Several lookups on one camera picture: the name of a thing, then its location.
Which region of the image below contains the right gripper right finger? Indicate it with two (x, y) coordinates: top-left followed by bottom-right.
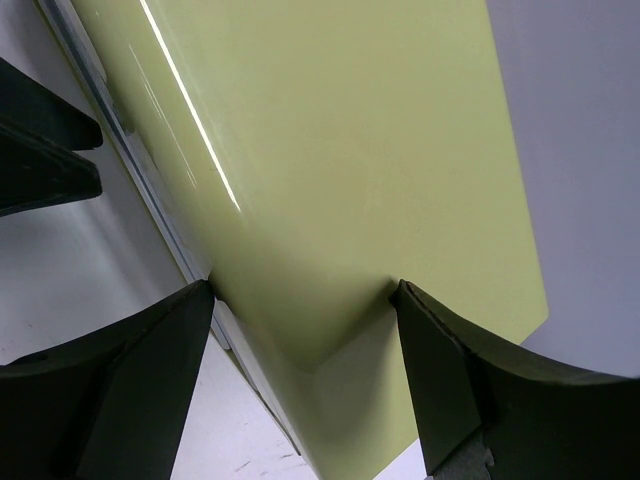
(391, 281), (639, 479)

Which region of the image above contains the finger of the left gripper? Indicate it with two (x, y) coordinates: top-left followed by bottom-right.
(1, 124), (103, 216)
(1, 59), (103, 150)

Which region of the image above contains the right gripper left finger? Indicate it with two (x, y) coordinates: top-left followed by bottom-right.
(1, 280), (215, 479)

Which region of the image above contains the green metal drawer toolbox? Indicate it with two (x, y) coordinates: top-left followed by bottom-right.
(42, 1), (548, 479)

